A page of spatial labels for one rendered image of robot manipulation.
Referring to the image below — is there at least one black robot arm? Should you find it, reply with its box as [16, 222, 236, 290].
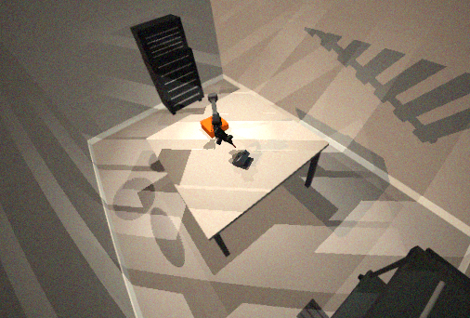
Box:
[207, 93, 224, 145]

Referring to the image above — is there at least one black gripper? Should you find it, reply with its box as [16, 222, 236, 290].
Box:
[221, 130, 233, 145]

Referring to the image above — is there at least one dark grey square panel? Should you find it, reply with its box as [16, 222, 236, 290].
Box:
[232, 149, 252, 169]

